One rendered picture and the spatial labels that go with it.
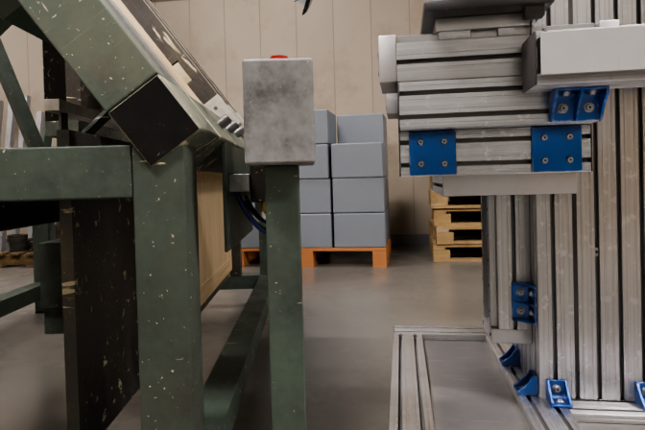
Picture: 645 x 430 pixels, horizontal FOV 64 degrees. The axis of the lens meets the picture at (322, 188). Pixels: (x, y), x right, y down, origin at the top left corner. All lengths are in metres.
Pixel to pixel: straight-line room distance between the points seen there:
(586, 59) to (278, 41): 5.04
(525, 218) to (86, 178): 0.92
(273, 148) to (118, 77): 0.28
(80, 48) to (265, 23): 4.99
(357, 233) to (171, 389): 3.36
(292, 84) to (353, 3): 4.92
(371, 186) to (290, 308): 3.29
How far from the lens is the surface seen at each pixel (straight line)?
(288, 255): 0.92
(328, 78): 5.63
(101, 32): 0.97
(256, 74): 0.90
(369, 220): 4.20
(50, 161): 0.98
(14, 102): 2.13
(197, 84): 1.86
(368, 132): 4.63
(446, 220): 4.50
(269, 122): 0.88
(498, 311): 1.30
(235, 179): 1.17
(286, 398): 0.98
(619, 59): 0.95
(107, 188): 0.94
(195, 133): 0.90
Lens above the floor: 0.72
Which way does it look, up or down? 1 degrees down
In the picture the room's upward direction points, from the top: 2 degrees counter-clockwise
